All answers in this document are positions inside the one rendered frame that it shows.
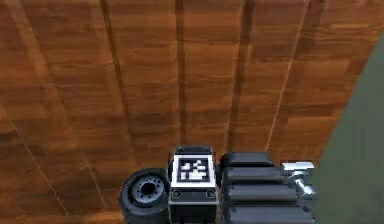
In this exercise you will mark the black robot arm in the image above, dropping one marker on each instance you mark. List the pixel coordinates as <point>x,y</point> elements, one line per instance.
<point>253,193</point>

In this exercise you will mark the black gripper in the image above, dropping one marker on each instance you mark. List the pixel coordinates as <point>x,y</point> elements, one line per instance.
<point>145,193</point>

